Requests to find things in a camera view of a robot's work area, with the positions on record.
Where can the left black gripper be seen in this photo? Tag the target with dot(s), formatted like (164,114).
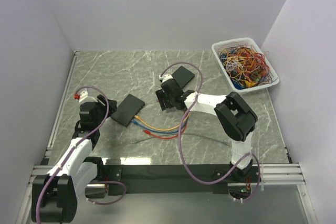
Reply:
(98,104)

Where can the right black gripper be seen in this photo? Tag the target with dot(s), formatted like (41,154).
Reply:
(161,96)

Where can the black network switch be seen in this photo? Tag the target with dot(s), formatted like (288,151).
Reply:
(183,76)
(127,110)

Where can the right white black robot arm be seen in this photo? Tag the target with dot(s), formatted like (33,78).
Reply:
(236,117)

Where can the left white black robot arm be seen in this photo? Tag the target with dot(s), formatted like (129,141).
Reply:
(55,194)

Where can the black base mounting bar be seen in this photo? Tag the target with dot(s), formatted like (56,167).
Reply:
(152,179)

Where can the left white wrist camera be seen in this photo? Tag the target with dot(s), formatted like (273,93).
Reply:
(83,97)

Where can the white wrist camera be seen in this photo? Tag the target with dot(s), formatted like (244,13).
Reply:
(83,97)
(165,77)

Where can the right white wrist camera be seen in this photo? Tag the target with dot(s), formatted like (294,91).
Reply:
(165,77)

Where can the aluminium rail frame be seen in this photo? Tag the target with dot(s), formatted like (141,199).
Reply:
(119,73)

